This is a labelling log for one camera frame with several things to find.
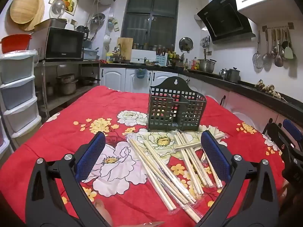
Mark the steel faucet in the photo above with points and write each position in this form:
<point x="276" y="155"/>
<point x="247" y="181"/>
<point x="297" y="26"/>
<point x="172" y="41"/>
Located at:
<point x="117" y="53"/>

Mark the steel stockpot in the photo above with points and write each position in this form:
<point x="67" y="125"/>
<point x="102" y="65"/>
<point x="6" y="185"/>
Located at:
<point x="206" y="66"/>

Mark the white hanging ladle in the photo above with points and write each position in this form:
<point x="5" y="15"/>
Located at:
<point x="107" y="40"/>

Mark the group of wooden chopsticks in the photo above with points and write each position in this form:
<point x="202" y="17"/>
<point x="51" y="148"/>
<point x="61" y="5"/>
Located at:
<point x="151" y="160"/>

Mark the small steel kettle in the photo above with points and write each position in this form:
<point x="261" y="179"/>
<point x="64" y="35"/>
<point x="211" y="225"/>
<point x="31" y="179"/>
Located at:
<point x="223" y="74"/>

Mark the black electric kettle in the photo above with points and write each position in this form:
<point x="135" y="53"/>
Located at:
<point x="82" y="32"/>

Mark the yellow detergent bottle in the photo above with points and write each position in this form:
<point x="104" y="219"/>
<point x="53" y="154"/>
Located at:
<point x="109" y="58"/>

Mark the wooden cutting board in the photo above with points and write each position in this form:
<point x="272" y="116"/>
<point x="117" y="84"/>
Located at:
<point x="125" y="48"/>

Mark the black microwave oven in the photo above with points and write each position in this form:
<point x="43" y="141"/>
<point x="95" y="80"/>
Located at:
<point x="64" y="43"/>

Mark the large pot on shelf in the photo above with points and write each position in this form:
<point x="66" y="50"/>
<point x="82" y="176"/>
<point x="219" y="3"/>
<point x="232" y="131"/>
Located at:
<point x="67" y="85"/>

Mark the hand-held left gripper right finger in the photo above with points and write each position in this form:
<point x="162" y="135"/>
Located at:
<point x="214" y="155"/>

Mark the black frying pan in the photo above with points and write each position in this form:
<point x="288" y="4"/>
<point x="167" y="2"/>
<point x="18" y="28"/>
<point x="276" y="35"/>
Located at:
<point x="88" y="80"/>

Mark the metal shelf rack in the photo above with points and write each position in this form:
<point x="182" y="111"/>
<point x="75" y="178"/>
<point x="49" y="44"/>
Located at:
<point x="45" y="87"/>

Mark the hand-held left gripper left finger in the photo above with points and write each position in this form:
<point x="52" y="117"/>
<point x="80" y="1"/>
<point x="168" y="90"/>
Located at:
<point x="91" y="155"/>

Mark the blue knife holder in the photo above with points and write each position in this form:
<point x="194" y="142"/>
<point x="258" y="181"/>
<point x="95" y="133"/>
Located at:
<point x="161" y="60"/>

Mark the red plastic basin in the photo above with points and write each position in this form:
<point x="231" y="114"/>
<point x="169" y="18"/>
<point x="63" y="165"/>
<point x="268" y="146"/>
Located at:
<point x="15" y="43"/>

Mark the person's right hand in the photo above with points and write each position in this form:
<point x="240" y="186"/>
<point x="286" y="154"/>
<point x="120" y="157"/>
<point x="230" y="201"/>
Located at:
<point x="284" y="194"/>

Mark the dark hanging pot lid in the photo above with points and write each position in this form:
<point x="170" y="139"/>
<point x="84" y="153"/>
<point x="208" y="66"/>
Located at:
<point x="185" y="44"/>

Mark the dark kitchen window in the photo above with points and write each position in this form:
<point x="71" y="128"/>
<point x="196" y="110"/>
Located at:
<point x="149" y="21"/>

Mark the person's left hand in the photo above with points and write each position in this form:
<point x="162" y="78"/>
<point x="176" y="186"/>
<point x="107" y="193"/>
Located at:
<point x="103" y="211"/>

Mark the round wooden board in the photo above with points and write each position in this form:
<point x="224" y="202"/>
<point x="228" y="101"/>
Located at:
<point x="40" y="16"/>

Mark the group of condiment bottles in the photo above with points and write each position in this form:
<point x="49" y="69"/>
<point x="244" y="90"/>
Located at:
<point x="192" y="64"/>

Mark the row of glass jars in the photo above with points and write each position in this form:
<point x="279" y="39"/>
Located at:
<point x="153" y="47"/>

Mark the red floral tablecloth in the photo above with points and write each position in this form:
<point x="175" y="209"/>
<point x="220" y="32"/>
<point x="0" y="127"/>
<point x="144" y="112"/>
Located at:
<point x="59" y="134"/>

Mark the white countertop box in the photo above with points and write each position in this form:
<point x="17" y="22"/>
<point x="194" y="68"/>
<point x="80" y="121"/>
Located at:
<point x="142" y="56"/>

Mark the blue hanging bag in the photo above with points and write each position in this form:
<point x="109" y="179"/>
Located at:
<point x="141" y="73"/>

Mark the round bamboo tray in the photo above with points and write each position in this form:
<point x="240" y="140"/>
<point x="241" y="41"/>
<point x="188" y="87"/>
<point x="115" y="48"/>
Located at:
<point x="23" y="7"/>

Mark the row of hanging kitchen utensils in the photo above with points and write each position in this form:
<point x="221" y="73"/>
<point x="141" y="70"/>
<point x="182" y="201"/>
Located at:
<point x="278" y="49"/>

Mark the brown box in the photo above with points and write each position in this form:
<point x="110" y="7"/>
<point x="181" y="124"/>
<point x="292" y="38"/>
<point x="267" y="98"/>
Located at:
<point x="52" y="23"/>

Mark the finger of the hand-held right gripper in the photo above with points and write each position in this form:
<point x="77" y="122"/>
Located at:
<point x="274" y="132"/>
<point x="292" y="128"/>

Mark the plastic drawer tower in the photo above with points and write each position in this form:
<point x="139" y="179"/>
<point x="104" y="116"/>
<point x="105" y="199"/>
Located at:
<point x="16" y="92"/>

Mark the hanging steel bowl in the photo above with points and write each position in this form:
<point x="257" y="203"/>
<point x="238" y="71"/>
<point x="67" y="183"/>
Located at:
<point x="97" y="19"/>

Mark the black kitchen countertop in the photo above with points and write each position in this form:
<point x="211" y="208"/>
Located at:
<point x="248" y="88"/>

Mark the blue dish basket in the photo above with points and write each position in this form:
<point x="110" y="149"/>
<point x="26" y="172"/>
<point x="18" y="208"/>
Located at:
<point x="91" y="54"/>

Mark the glass pot lid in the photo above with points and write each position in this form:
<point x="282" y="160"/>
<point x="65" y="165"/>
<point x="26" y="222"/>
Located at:
<point x="56" y="8"/>

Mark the black range hood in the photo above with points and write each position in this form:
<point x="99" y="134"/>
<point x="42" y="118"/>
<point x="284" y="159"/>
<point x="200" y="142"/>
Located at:
<point x="224" y="19"/>

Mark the green plastic utensil basket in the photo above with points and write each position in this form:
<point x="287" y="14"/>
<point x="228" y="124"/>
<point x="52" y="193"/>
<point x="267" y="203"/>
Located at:
<point x="165" y="113"/>

